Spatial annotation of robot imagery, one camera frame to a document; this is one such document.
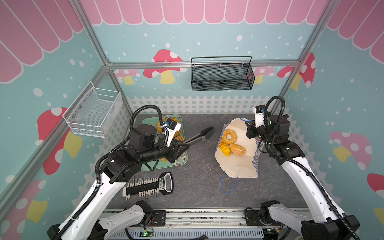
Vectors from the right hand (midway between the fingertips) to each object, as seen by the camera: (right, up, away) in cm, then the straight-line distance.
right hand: (246, 120), depth 72 cm
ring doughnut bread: (-3, -6, +25) cm, 26 cm away
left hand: (-29, -12, -12) cm, 34 cm away
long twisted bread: (-37, -9, +31) cm, 49 cm away
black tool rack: (-51, -38, +12) cm, 65 cm away
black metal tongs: (-23, -8, -9) cm, 26 cm away
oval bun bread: (+2, -17, +22) cm, 28 cm away
